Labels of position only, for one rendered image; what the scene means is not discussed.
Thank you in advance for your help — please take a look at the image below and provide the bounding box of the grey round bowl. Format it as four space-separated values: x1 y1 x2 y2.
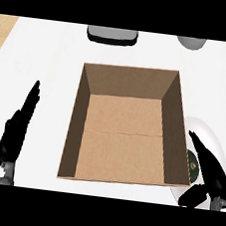
174 35 208 52

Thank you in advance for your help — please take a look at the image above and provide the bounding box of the dark green squash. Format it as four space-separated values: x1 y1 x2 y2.
182 148 205 186

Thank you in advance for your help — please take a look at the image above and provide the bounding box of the white plate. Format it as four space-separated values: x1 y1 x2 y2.
167 114 226 213

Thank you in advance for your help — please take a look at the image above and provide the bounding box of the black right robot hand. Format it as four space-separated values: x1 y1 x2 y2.
177 129 226 213

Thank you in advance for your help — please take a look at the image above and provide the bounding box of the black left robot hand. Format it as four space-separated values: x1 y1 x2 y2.
0 76 43 171

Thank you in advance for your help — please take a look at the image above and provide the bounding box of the brown cardboard box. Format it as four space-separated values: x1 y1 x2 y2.
56 57 204 194

